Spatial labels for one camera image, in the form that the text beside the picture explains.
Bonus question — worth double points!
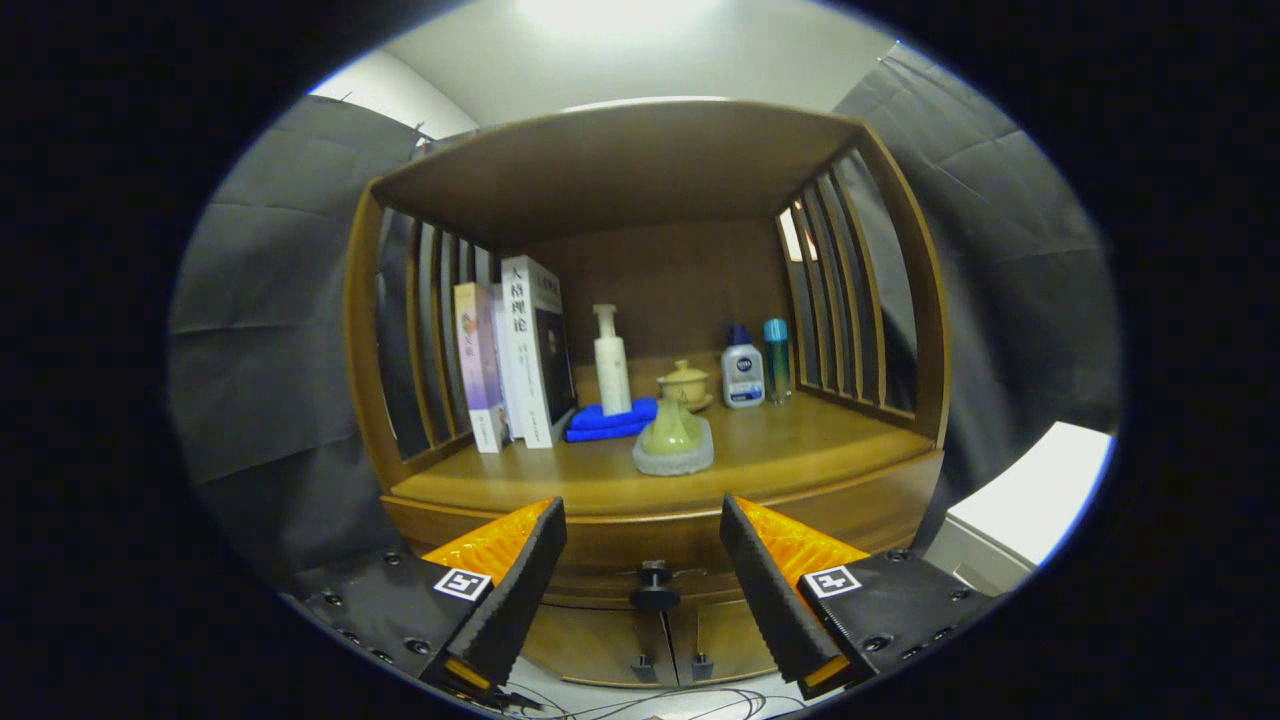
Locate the teal bottle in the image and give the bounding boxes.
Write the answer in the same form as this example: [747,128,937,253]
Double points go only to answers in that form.
[763,318,792,405]

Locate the brown wooden cabinet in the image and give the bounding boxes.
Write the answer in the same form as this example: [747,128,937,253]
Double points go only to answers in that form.
[343,98,951,691]

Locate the large ceiling light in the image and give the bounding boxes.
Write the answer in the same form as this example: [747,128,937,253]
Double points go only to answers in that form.
[515,0,726,36]

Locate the brown wooden drawer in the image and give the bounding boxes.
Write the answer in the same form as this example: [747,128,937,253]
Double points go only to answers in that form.
[380,450,946,613]

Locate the white blue-capped lotion bottle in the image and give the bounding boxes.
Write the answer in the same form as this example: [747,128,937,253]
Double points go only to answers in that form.
[721,324,767,410]

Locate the yellow lidded teacup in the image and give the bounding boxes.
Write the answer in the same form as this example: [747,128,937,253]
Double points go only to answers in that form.
[656,360,715,413]

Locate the thick white book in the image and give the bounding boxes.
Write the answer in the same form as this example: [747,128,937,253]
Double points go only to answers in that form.
[500,255,579,450]

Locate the wooden cabinet door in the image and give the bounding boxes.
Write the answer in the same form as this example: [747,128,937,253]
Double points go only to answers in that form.
[668,598,791,686]
[520,600,666,689]

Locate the white pump bottle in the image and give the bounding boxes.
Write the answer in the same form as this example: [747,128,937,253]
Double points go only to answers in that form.
[592,304,633,417]

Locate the thin white book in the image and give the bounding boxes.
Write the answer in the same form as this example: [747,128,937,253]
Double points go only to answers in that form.
[490,285,526,446]

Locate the thin floor cables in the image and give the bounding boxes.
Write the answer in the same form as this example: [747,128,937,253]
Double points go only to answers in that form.
[500,685,791,720]

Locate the purple book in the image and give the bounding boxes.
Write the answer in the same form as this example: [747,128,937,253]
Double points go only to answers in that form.
[453,282,511,454]

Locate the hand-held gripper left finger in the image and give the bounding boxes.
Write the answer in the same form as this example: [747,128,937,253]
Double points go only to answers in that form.
[285,497,568,701]

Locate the blue folded cloth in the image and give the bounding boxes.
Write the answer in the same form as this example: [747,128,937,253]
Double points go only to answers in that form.
[565,397,661,443]

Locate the wooden countertop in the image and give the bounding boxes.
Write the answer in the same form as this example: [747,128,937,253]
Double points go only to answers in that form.
[390,385,941,521]

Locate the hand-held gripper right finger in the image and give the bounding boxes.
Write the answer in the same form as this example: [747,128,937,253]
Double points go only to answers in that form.
[720,494,1001,701]

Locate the green holder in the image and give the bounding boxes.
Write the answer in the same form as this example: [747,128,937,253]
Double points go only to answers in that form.
[632,390,715,477]

